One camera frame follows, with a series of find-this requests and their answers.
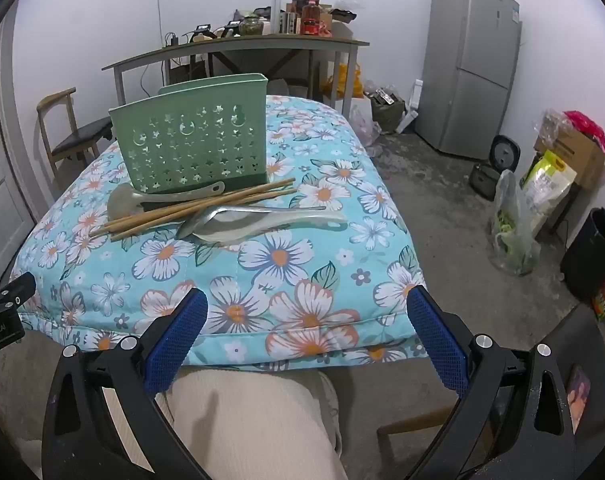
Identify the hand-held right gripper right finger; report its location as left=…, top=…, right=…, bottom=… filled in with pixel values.
left=406, top=285, right=590, bottom=480

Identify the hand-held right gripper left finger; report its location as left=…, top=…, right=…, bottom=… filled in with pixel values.
left=42, top=287, right=210, bottom=480

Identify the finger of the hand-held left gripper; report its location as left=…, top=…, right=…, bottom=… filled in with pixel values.
left=0, top=272, right=36, bottom=317

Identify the metal spoon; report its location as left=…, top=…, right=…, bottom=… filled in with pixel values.
left=176, top=204, right=328, bottom=240

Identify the bundle of bamboo chopsticks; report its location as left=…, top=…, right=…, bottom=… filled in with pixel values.
left=90, top=176, right=299, bottom=242

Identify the beige plastic rice spoon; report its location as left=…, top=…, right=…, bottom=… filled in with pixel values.
left=195, top=211, right=348, bottom=247
left=106, top=180, right=226, bottom=221

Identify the green plastic utensil holder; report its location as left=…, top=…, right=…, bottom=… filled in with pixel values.
left=108, top=73, right=269, bottom=196

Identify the person's beige trouser leg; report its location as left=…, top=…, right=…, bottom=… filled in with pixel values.
left=12, top=367, right=350, bottom=480

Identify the clear bag of greens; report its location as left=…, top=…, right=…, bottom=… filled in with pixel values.
left=491, top=170, right=542, bottom=277

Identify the floral blue blanket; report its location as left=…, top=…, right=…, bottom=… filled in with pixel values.
left=10, top=94, right=430, bottom=373

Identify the wooden chair with dark seat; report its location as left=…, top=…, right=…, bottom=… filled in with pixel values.
left=36, top=86, right=114, bottom=178

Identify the black trash bin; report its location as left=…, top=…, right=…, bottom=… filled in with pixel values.
left=561, top=207, right=605, bottom=303

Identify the yellow-green sack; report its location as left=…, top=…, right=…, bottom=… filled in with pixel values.
left=519, top=149, right=578, bottom=238

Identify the black rice cooker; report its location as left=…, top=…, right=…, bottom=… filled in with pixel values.
left=469, top=135, right=522, bottom=201

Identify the white plastic bag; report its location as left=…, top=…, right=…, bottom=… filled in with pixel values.
left=349, top=104, right=383, bottom=147

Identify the cardboard box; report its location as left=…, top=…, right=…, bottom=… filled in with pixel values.
left=533, top=120, right=605, bottom=191

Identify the green bag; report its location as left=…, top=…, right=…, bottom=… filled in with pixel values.
left=371, top=87, right=406, bottom=134

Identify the crumpled clear plastic bag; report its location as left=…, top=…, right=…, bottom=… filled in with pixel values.
left=533, top=109, right=572, bottom=143

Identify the pink plastic bag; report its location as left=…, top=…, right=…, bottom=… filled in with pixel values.
left=562, top=110, right=605, bottom=157

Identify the yellow plastic bag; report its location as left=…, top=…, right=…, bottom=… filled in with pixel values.
left=326, top=61, right=364, bottom=102

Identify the silver refrigerator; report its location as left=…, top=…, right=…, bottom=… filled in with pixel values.
left=415, top=0, right=523, bottom=157

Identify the grey table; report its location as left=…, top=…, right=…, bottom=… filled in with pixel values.
left=101, top=35, right=370, bottom=116

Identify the red oil bottle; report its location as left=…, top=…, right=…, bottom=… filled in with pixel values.
left=301, top=2, right=322, bottom=36

